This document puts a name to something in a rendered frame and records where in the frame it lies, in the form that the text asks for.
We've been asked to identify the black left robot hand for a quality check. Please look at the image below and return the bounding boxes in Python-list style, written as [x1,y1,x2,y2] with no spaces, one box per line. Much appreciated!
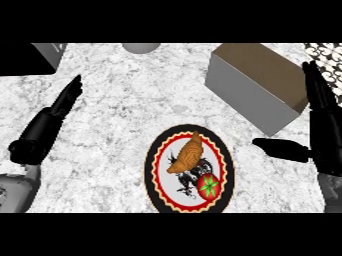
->
[7,74,83,166]

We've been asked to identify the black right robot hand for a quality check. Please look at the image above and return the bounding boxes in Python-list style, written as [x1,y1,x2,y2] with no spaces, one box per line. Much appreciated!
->
[250,60,342,181]

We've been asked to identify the brown cardboard box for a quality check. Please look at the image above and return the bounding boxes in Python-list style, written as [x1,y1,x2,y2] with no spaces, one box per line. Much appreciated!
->
[203,43,311,137]

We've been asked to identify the black-rimmed rooster plate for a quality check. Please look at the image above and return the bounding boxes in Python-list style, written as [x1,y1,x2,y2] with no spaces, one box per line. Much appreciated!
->
[142,124,235,214]

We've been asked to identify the brown croissant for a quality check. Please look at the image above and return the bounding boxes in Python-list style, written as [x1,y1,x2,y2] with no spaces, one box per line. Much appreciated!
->
[165,130,204,175]

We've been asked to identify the black appliance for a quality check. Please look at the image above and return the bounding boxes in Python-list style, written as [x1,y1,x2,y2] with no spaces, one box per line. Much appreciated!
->
[0,43,58,78]

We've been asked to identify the grey panel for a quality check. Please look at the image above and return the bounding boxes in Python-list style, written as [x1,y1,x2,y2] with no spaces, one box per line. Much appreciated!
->
[30,43,69,72]

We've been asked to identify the red tomato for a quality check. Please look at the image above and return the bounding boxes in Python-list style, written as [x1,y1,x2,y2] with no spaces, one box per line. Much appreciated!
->
[196,172,222,202]

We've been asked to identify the grey round object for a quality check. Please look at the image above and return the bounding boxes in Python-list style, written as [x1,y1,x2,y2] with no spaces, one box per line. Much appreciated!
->
[120,43,162,55]

